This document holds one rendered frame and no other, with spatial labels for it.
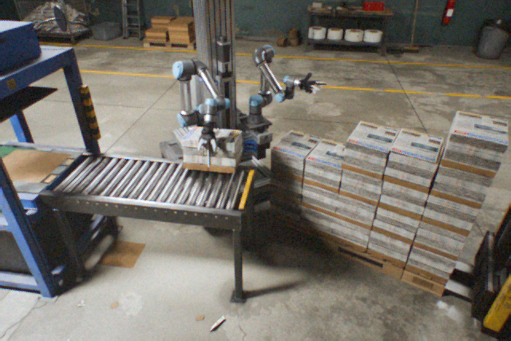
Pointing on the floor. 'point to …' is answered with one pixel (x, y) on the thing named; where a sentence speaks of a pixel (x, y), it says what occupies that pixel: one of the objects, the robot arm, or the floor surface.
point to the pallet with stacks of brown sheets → (171, 33)
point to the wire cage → (44, 12)
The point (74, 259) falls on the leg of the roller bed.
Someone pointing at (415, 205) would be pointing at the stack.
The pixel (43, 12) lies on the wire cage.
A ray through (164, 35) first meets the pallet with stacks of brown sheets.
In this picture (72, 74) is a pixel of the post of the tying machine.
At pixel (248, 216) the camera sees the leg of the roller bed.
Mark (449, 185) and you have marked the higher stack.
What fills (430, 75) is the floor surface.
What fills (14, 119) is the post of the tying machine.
